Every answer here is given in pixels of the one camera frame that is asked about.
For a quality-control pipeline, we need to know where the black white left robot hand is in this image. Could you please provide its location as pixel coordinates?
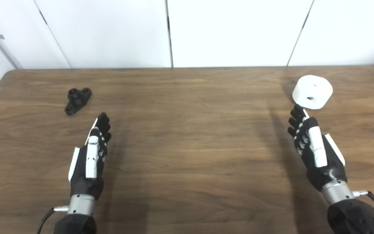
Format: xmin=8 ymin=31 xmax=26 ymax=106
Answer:
xmin=68 ymin=112 xmax=112 ymax=200

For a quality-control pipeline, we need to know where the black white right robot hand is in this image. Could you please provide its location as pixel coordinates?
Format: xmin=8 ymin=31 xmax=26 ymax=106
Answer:
xmin=287 ymin=105 xmax=348 ymax=191

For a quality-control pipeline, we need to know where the black plastic holder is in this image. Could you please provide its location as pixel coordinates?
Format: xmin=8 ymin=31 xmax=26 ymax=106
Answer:
xmin=64 ymin=88 xmax=93 ymax=116

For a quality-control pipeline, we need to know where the round white plastic piece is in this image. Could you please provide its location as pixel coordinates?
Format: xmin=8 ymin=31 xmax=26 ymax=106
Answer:
xmin=292 ymin=75 xmax=333 ymax=110

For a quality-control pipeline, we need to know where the thick black left wrist cable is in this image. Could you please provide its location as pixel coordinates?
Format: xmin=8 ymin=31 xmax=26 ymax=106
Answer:
xmin=37 ymin=205 xmax=69 ymax=234

